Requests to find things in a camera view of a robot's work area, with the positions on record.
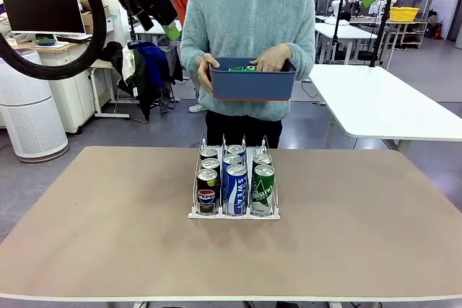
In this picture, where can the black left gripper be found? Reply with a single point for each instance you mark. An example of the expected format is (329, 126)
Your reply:
(162, 3)

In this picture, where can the blue plastic bin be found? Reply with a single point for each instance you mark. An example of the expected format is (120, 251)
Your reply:
(252, 86)

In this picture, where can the left forearm teal sleeve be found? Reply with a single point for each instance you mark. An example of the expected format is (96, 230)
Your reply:
(303, 55)

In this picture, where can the right forearm teal sleeve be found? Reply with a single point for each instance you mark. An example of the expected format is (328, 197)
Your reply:
(189, 55)

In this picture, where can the white can dispenser rack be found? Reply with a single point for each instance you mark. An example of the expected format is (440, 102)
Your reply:
(234, 216)

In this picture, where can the person's right hand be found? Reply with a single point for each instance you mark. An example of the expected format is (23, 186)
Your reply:
(204, 70)

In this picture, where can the person's left hand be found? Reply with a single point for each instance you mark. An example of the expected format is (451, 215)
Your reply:
(274, 59)

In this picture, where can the black tripod pole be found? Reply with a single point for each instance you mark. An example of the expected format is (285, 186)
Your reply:
(382, 26)

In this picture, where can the blue jacket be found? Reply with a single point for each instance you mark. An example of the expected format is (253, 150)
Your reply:
(151, 59)

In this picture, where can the yellow plastic crate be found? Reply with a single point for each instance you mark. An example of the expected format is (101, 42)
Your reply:
(404, 15)

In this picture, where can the black stand pole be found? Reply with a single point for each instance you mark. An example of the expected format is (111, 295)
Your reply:
(337, 16)

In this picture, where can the white background table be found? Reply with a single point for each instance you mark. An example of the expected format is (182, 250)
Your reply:
(343, 32)

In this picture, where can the cream white garment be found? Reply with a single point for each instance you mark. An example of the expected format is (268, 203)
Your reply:
(128, 64)

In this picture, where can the wooden shelf rack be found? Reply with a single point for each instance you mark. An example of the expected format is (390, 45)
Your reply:
(411, 35)

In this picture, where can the white storage box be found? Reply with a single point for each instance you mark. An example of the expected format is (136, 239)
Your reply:
(111, 25)

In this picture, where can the dark clothes pile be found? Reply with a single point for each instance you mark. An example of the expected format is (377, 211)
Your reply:
(148, 95)

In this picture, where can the red fire extinguisher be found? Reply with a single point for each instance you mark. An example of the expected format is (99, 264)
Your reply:
(436, 31)

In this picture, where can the white rolling side table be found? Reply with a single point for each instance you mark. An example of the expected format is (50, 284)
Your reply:
(104, 66)

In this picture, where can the person in teal fleece jacket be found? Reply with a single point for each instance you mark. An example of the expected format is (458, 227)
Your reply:
(249, 16)

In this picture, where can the small cardboard box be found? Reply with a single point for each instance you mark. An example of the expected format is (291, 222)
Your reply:
(86, 19)

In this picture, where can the large white table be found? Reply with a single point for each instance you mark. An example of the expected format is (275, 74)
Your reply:
(397, 113)

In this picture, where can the white desk cabinet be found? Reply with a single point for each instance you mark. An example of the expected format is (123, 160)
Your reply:
(72, 99)

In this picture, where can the blue plate green contents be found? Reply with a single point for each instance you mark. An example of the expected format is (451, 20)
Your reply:
(45, 40)

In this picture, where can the black computer monitor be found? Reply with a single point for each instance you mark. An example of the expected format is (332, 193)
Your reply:
(43, 8)

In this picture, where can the white air purifier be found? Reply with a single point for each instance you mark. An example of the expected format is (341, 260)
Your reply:
(32, 124)

